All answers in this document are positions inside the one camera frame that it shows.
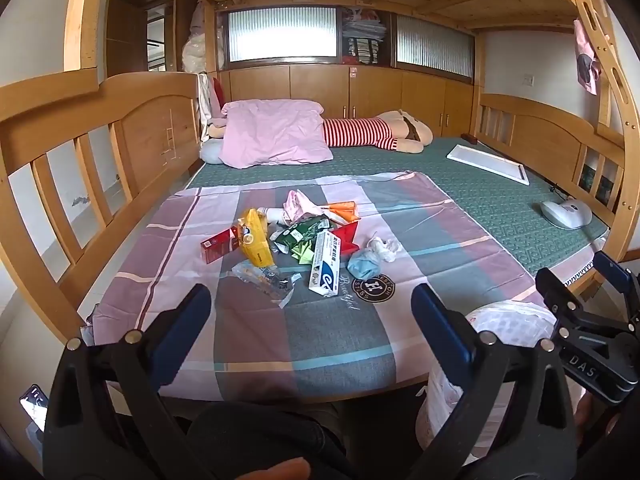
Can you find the wooden bunk bed frame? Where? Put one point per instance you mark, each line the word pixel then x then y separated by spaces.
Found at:
pixel 150 125

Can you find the white oval device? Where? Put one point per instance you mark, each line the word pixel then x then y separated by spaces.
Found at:
pixel 565 214

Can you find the white blue toothpaste box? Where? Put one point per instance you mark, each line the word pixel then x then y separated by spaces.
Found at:
pixel 325 265

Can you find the pink pillow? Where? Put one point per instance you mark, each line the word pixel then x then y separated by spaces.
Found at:
pixel 275 132

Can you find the red cloth strip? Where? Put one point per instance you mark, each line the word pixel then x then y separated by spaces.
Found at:
pixel 218 92

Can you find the person's left hand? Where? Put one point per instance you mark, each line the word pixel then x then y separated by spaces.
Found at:
pixel 280 471

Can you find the light blue cushion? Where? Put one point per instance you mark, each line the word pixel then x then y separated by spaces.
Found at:
pixel 212 152

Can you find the long white board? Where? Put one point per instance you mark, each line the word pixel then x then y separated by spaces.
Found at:
pixel 487 162

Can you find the white hanging cloth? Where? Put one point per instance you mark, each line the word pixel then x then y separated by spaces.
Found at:
pixel 204 97

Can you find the white paper wad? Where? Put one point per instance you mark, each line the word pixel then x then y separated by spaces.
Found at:
pixel 375 250

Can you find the dark wooden shelf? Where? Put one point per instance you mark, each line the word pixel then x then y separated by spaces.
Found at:
pixel 125 35

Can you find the person's right hand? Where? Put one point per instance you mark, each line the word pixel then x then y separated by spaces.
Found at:
pixel 584 417

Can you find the smartphone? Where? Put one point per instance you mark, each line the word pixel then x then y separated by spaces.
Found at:
pixel 34 407

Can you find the yellow snack packet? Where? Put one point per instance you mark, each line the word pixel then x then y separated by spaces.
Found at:
pixel 255 240

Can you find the orange snack packet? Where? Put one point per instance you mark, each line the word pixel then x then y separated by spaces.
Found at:
pixel 345 210

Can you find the small red box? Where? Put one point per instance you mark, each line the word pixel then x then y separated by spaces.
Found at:
pixel 217 245

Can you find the white plastic bundle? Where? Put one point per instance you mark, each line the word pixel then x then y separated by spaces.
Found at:
pixel 196 45

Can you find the green patterned mattress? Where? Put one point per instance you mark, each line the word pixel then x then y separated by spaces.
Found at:
pixel 475 195

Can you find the green wafer wrapper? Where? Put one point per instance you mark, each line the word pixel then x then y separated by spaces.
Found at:
pixel 300 230

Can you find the red paper scrap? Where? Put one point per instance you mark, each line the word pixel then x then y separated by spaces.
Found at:
pixel 350 237

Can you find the clear plastic wrapper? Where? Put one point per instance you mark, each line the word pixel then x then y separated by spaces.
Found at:
pixel 265 277

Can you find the pink grey plaid bedsheet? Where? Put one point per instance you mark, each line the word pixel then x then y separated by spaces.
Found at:
pixel 350 340

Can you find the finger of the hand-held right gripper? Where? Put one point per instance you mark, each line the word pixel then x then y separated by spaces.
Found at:
pixel 617 275
pixel 562 297

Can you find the light green paper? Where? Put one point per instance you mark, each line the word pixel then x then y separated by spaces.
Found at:
pixel 303 252

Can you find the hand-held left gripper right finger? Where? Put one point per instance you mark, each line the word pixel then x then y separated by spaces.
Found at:
pixel 440 332

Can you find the frosted glass window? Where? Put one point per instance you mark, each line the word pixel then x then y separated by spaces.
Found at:
pixel 280 35
pixel 435 45

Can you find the pink wrapper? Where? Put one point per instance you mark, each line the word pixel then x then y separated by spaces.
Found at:
pixel 300 205

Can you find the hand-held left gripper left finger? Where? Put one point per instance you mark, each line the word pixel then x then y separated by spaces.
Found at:
pixel 186 320

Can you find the white tissue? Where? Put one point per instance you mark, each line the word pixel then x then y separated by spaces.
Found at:
pixel 393 246

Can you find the small white tube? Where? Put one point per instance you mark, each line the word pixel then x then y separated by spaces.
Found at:
pixel 274 216

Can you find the pink hanging pouch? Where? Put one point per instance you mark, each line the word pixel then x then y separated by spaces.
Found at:
pixel 586 55

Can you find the stack of magazines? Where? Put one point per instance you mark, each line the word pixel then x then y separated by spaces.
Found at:
pixel 364 37

